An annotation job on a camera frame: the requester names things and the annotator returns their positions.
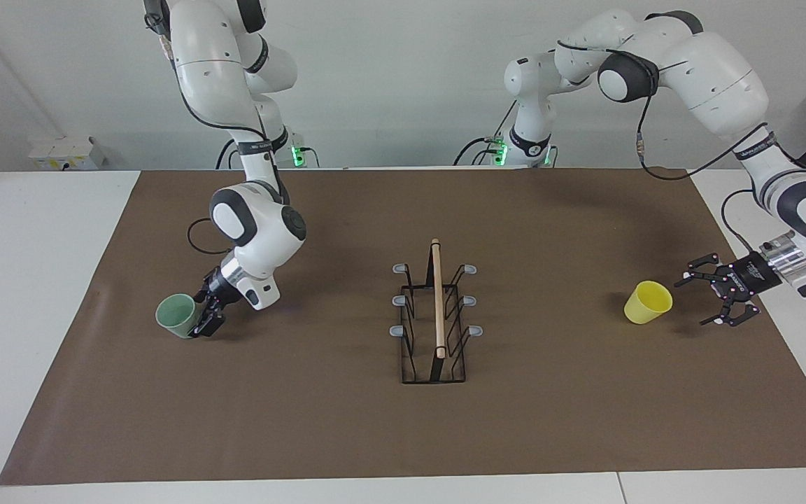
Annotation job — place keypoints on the yellow plastic cup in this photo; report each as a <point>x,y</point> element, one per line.
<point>646,302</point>

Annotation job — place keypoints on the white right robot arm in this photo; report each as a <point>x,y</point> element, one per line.
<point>256,224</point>

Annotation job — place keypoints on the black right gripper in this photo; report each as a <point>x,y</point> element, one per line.
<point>217,290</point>

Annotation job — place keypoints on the brown table mat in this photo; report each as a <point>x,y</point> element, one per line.
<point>305,406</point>

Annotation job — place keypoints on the pale green plastic cup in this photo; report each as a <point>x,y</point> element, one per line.
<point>173,315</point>

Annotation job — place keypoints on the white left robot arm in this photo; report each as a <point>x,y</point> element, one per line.
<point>718,77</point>

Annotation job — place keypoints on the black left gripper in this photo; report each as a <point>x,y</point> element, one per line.
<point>749,276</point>

